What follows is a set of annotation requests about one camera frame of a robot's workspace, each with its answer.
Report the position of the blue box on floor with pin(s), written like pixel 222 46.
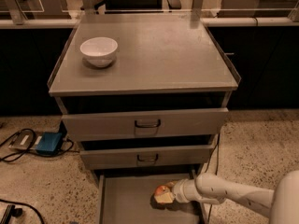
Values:
pixel 48 143

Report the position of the red apple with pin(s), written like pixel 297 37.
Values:
pixel 161 190

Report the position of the grey open bottom drawer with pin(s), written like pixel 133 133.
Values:
pixel 129 200

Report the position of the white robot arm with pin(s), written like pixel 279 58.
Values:
pixel 280 206

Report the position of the silver flat device on floor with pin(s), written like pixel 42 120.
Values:
pixel 26 139

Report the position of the grey middle drawer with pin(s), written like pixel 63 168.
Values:
pixel 145 157

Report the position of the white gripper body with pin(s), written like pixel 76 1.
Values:
pixel 181 191

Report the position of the white ceramic bowl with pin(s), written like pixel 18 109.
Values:
pixel 99 51

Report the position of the grey metal drawer cabinet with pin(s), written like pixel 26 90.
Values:
pixel 164 61

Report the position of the grey top drawer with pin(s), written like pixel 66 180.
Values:
pixel 144 124

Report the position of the black device bottom left corner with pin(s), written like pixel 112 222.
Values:
pixel 11 211

